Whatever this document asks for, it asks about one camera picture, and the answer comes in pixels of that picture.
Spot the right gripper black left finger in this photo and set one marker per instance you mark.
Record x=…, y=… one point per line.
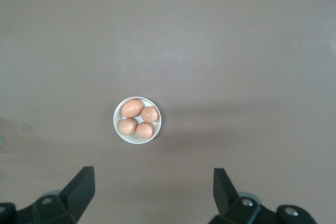
x=76, y=197

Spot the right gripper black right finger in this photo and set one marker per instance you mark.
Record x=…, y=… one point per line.
x=228, y=203

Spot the brown egg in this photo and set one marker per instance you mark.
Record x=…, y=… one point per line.
x=132, y=108
x=149, y=114
x=144, y=129
x=127, y=126

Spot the white round bowl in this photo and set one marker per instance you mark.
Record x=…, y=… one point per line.
x=157, y=127

